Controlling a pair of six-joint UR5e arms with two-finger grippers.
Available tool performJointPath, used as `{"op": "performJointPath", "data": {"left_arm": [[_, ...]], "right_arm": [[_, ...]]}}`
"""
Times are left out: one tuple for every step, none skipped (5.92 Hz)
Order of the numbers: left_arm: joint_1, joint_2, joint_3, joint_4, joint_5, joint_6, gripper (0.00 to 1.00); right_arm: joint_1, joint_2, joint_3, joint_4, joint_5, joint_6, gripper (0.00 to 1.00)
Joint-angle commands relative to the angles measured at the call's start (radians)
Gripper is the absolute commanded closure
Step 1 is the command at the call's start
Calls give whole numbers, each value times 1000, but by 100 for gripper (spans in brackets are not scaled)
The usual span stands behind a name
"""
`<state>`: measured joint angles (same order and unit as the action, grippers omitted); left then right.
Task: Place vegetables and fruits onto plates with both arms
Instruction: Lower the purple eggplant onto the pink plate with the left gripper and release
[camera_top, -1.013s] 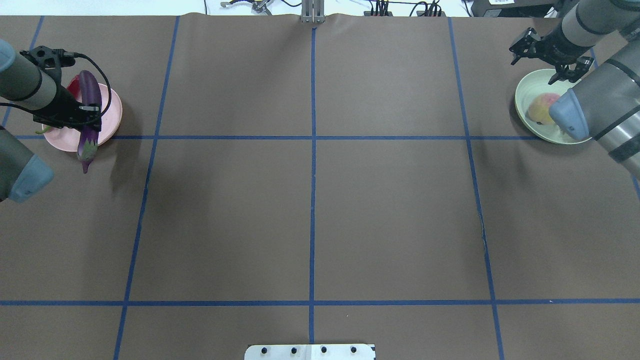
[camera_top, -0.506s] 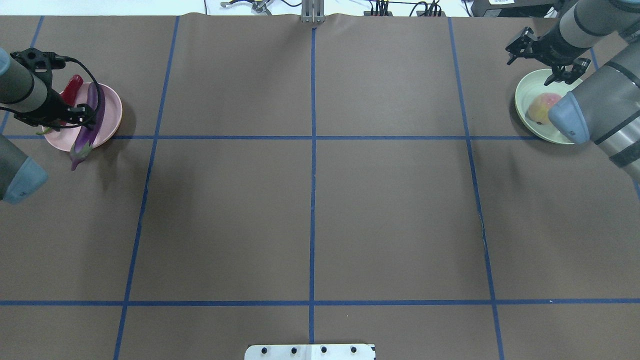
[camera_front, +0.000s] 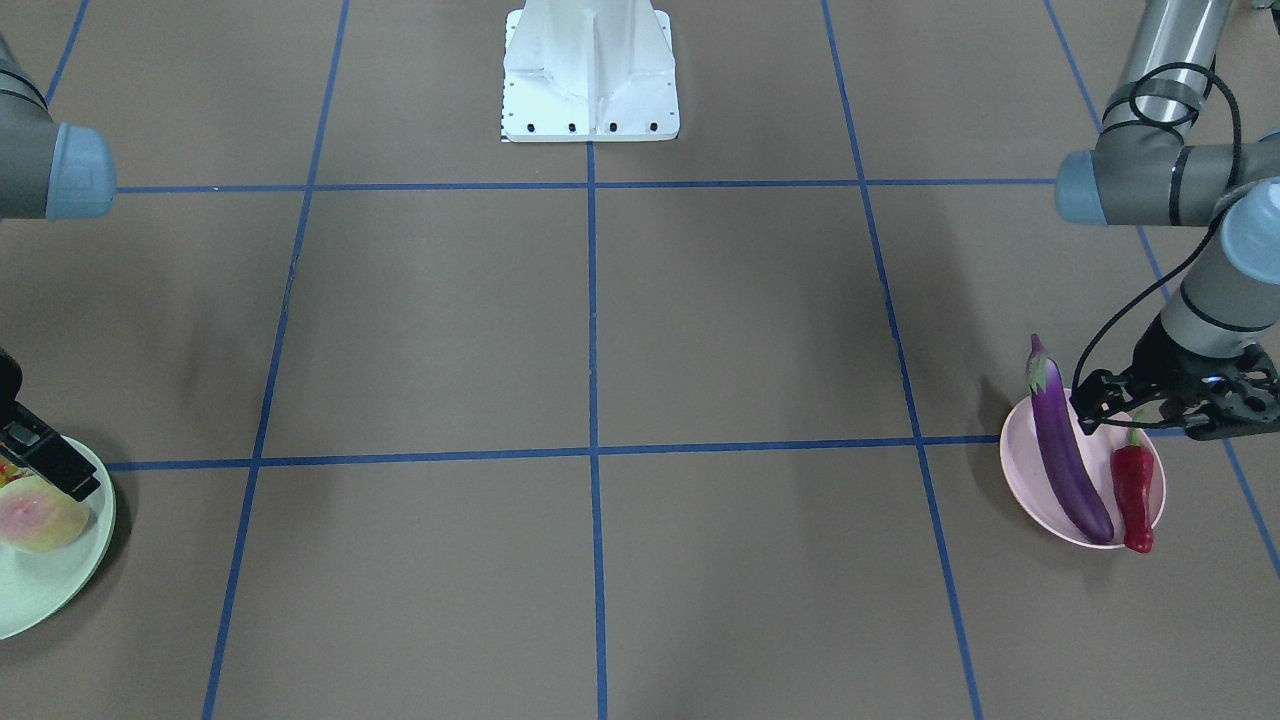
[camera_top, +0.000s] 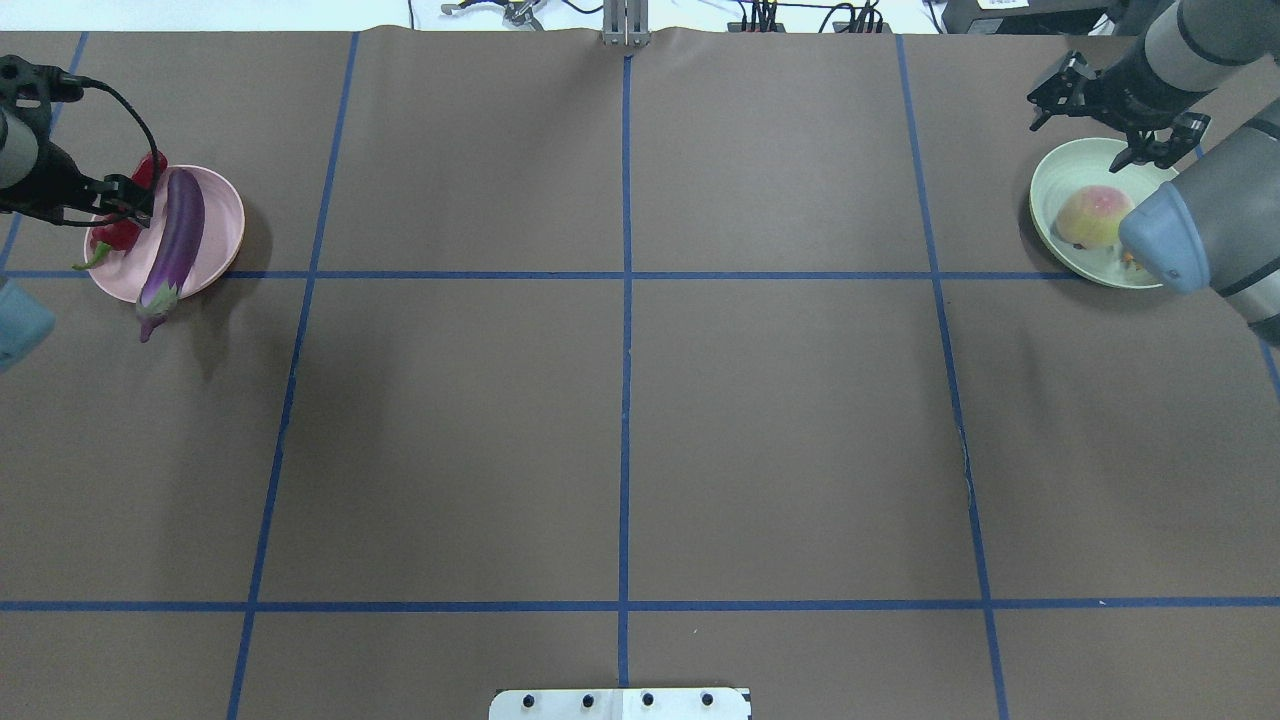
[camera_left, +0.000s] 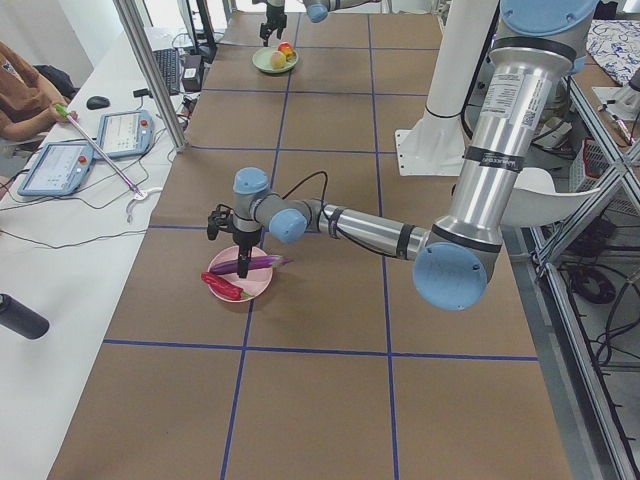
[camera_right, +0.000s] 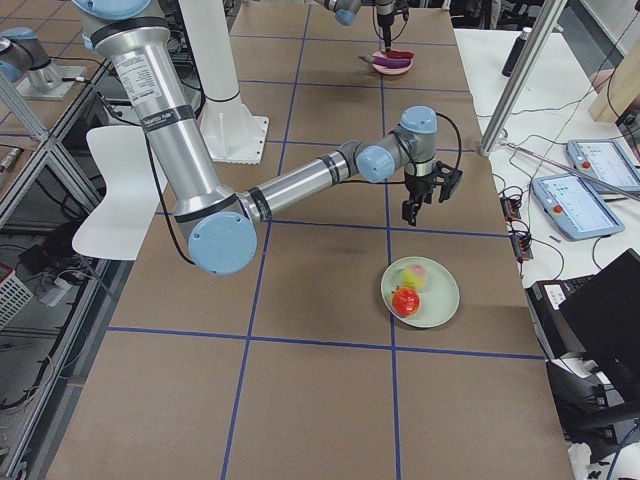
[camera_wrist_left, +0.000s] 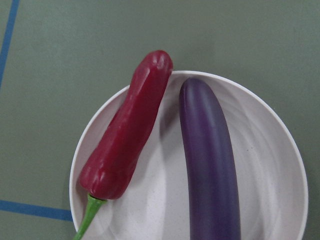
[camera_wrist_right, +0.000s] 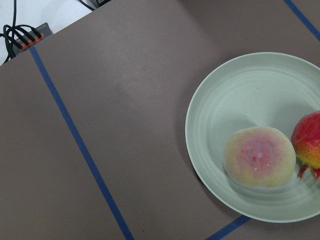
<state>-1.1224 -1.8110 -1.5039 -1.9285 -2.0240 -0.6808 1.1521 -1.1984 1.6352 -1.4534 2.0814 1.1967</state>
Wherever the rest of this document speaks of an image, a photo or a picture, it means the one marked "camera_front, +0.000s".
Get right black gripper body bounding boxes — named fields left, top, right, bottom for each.
left=0, top=348, right=23, bottom=421

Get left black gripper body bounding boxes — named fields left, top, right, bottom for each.
left=1071, top=318, right=1279, bottom=441

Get red chili pepper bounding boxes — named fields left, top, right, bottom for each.
left=1108, top=427, right=1156, bottom=553

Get green pink peach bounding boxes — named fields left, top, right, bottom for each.
left=1, top=477, right=92, bottom=553

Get purple eggplant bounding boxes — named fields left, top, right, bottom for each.
left=1025, top=333, right=1115, bottom=544

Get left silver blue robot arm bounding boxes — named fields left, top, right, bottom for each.
left=1055, top=1, right=1277, bottom=439

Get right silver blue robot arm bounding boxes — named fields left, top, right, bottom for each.
left=1, top=41, right=116, bottom=502

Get green plate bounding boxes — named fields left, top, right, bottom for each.
left=1, top=436, right=116, bottom=641

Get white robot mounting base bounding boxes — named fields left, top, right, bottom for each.
left=500, top=1, right=681, bottom=143

